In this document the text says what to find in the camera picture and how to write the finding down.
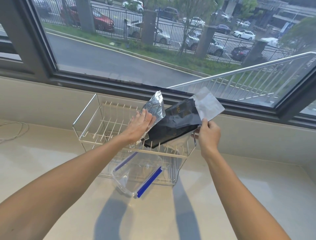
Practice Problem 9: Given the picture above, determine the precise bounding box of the person's left hand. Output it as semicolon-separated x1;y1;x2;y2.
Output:
122;108;156;144

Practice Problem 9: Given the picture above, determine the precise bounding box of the person's right hand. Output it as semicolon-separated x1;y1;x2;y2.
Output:
191;118;222;160

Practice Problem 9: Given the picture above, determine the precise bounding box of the silver foil bag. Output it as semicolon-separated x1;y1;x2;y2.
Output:
128;90;166;149

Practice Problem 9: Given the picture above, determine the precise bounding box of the white pouch with black label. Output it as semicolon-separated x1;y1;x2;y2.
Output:
164;86;225;149

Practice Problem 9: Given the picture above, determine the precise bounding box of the black plastic bag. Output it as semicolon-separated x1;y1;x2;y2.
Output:
144;98;202;149

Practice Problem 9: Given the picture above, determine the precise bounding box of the clear container with blue clips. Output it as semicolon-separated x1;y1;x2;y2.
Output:
111;151;173;199

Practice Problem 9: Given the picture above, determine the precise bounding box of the white wire dish rack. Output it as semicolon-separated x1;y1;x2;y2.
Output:
72;93;197;186

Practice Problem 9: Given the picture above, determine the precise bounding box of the person's right forearm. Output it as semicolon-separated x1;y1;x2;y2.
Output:
201;148;292;240

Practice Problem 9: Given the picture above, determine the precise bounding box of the person's left forearm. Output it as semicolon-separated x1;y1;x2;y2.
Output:
0;135;135;240

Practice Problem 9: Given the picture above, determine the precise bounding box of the white metal railing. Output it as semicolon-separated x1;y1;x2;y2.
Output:
167;51;316;102

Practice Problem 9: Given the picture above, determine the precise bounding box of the black metal fence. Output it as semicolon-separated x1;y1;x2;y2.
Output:
32;0;294;65

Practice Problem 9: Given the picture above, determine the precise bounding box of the row of parked cars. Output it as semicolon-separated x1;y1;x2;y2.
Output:
32;0;279;61

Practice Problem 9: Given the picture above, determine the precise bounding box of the thin green tree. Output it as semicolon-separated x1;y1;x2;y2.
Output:
172;0;220;56

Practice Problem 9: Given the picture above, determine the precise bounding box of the white cable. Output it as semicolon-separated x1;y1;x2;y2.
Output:
0;121;30;144

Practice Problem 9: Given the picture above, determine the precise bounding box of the dark window frame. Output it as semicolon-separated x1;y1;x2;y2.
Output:
0;0;316;129

